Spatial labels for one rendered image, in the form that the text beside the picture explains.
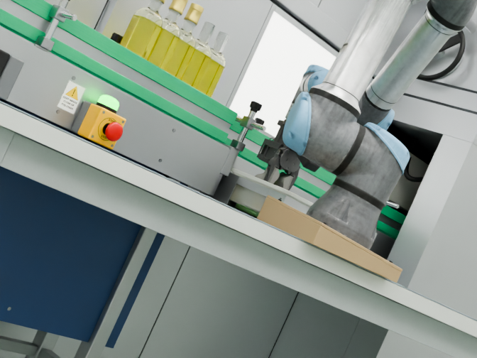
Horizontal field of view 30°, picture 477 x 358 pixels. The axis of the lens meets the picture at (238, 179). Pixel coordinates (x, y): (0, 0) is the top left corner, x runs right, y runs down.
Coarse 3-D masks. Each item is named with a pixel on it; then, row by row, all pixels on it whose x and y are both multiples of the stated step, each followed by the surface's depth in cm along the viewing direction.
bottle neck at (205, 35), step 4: (204, 24) 220; (208, 24) 219; (212, 24) 219; (204, 28) 219; (208, 28) 219; (212, 28) 220; (200, 32) 220; (204, 32) 219; (208, 32) 219; (212, 32) 220; (200, 36) 219; (204, 36) 219; (208, 36) 219; (204, 40) 219; (208, 40) 220
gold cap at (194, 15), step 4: (192, 4) 215; (196, 4) 215; (192, 8) 215; (196, 8) 215; (200, 8) 215; (188, 12) 215; (192, 12) 215; (196, 12) 215; (200, 12) 216; (188, 16) 215; (192, 16) 215; (196, 16) 215; (200, 16) 216; (192, 20) 215; (196, 20) 215; (196, 24) 217
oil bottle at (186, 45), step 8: (184, 32) 214; (184, 40) 213; (192, 40) 215; (176, 48) 213; (184, 48) 214; (192, 48) 216; (176, 56) 213; (184, 56) 214; (168, 64) 212; (176, 64) 214; (184, 64) 215; (168, 72) 213; (176, 72) 214
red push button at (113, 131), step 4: (112, 124) 178; (116, 124) 179; (120, 124) 180; (108, 128) 178; (112, 128) 178; (116, 128) 179; (120, 128) 180; (108, 132) 178; (112, 132) 179; (116, 132) 179; (120, 132) 180; (108, 136) 179; (112, 136) 179; (116, 136) 180; (120, 136) 180; (112, 140) 179; (116, 140) 180
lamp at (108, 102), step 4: (104, 96) 182; (108, 96) 183; (100, 100) 182; (104, 100) 182; (108, 100) 182; (112, 100) 182; (116, 100) 183; (96, 104) 183; (100, 104) 182; (104, 104) 182; (108, 104) 182; (112, 104) 182; (116, 104) 183; (104, 108) 182; (108, 108) 182; (112, 108) 182; (116, 108) 183
